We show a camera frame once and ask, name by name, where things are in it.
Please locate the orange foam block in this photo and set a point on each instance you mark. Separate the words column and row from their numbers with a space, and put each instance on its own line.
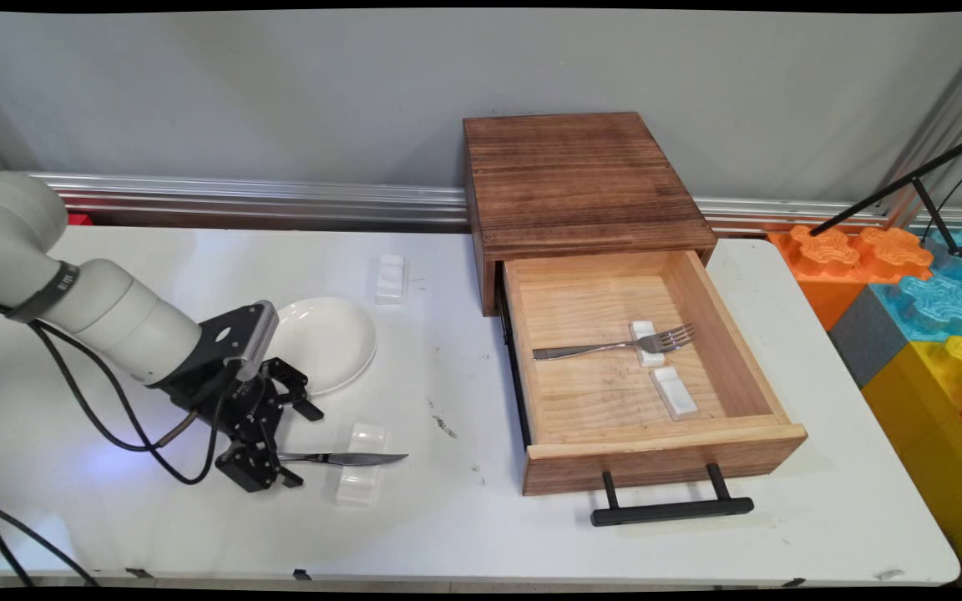
column 832, row 250

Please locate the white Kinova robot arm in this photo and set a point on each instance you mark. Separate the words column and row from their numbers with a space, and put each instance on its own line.
column 113, row 317

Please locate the white ceramic cutlery rest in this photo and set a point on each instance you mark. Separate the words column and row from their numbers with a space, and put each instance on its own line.
column 675, row 394
column 390, row 278
column 362, row 488
column 642, row 328

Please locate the white round plate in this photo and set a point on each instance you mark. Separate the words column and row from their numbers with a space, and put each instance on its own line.
column 326, row 342

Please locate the blue foam block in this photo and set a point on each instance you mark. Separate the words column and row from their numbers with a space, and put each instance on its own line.
column 936, row 305

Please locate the red foam block behind table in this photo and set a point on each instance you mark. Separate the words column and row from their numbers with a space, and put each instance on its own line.
column 80, row 219

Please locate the aluminium rail along wall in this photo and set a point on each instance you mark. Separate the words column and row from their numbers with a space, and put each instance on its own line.
column 281, row 196

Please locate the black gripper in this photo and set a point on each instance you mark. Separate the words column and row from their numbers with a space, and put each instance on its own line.
column 239, row 409

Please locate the black tripod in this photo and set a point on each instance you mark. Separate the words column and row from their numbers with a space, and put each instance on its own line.
column 915, row 178

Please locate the silver metal fork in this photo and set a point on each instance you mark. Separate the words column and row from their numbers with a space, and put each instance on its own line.
column 598, row 347

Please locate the silver table knife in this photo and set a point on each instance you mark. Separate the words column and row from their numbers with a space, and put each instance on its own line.
column 356, row 458

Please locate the grey wrist camera black bracket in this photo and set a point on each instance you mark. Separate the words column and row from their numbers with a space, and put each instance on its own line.
column 255, row 338

